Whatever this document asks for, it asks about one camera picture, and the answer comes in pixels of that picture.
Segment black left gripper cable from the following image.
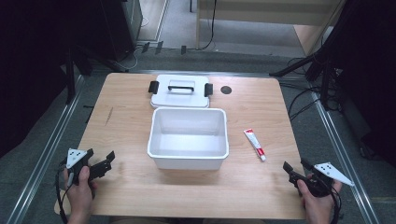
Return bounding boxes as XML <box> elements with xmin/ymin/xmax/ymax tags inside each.
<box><xmin>54</xmin><ymin>160</ymin><xmax>73</xmax><ymax>224</ymax></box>

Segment black hanging cable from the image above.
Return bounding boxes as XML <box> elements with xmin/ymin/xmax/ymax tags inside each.
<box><xmin>199</xmin><ymin>0</ymin><xmax>219</xmax><ymax>51</ymax></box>

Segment aluminium floor rail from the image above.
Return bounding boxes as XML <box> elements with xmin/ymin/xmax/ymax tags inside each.
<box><xmin>5</xmin><ymin>74</ymin><xmax>86</xmax><ymax>224</ymax></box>
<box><xmin>309</xmin><ymin>91</ymin><xmax>381</xmax><ymax>224</ymax></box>

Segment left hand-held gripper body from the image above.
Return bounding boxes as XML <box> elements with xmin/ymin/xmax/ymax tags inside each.
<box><xmin>64</xmin><ymin>147</ymin><xmax>95</xmax><ymax>189</ymax></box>

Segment black cabinet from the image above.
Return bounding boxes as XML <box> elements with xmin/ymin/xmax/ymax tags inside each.
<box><xmin>100</xmin><ymin>0</ymin><xmax>145</xmax><ymax>62</ymax></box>

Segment white plastic storage box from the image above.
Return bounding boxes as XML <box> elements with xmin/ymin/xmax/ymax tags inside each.
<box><xmin>147</xmin><ymin>106</ymin><xmax>230</xmax><ymax>171</ymax></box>

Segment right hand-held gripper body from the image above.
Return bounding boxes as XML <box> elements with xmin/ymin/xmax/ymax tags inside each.
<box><xmin>305</xmin><ymin>161</ymin><xmax>356</xmax><ymax>198</ymax></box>

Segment dark curtain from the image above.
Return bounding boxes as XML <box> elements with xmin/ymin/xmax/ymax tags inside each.
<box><xmin>335</xmin><ymin>0</ymin><xmax>396</xmax><ymax>169</ymax></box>
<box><xmin>0</xmin><ymin>0</ymin><xmax>108</xmax><ymax>160</ymax></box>

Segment person's right hand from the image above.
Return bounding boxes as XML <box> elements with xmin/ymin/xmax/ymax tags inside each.
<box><xmin>296</xmin><ymin>174</ymin><xmax>344</xmax><ymax>218</ymax></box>

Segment black metal stand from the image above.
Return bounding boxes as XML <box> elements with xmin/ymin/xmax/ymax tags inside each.
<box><xmin>62</xmin><ymin>43</ymin><xmax>129</xmax><ymax>105</ymax></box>
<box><xmin>268</xmin><ymin>0</ymin><xmax>353</xmax><ymax>111</ymax></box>

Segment white box lid black handle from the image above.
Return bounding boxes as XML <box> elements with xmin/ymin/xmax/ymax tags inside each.
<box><xmin>148</xmin><ymin>74</ymin><xmax>215</xmax><ymax>109</ymax></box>

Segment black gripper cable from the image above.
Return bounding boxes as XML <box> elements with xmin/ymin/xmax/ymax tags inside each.
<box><xmin>54</xmin><ymin>160</ymin><xmax>73</xmax><ymax>224</ymax></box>
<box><xmin>326</xmin><ymin>183</ymin><xmax>344</xmax><ymax>224</ymax></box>

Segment white floor cable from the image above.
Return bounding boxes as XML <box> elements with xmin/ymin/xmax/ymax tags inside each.
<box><xmin>115</xmin><ymin>17</ymin><xmax>150</xmax><ymax>72</ymax></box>

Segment black floor cables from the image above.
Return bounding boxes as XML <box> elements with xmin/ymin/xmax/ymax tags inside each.
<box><xmin>286</xmin><ymin>55</ymin><xmax>342</xmax><ymax>122</ymax></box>

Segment light wooden furniture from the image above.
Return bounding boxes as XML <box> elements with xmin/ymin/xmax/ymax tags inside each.
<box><xmin>194</xmin><ymin>0</ymin><xmax>347</xmax><ymax>57</ymax></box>

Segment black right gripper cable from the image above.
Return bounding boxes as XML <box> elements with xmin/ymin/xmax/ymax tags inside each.
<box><xmin>326</xmin><ymin>183</ymin><xmax>344</xmax><ymax>224</ymax></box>

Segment red and white tube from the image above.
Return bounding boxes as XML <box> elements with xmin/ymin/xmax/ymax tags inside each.
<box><xmin>243</xmin><ymin>128</ymin><xmax>267</xmax><ymax>162</ymax></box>

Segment person's left hand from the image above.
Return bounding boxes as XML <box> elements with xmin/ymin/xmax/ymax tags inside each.
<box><xmin>63</xmin><ymin>165</ymin><xmax>98</xmax><ymax>217</ymax></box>

